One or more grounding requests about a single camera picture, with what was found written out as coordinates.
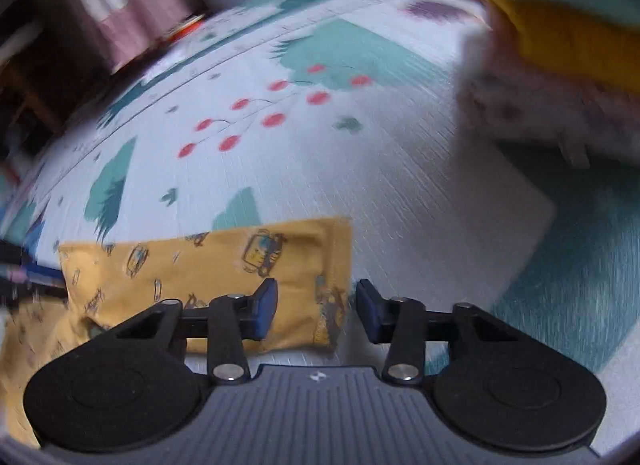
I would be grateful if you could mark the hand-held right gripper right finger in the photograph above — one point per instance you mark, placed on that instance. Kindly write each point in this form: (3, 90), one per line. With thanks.
(367, 310)

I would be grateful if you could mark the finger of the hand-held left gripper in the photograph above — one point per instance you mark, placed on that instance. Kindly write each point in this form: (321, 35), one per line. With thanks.
(42, 275)

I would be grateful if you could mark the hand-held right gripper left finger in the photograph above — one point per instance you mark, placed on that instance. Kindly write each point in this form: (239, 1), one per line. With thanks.
(265, 307)

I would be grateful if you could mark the yellow vehicle print pants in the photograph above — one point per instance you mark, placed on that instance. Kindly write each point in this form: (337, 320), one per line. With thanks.
(200, 265)

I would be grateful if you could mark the stack of folded clothes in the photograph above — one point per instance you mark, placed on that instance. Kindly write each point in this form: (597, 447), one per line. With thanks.
(565, 45)

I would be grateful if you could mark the cartoon printed play mat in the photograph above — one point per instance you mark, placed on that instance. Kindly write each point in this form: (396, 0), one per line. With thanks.
(400, 170)

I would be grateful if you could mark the brown pink curtain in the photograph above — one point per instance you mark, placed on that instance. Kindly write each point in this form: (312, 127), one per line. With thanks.
(125, 10)

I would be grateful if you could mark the small red white packet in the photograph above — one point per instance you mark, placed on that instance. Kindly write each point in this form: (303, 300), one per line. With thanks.
(186, 25)

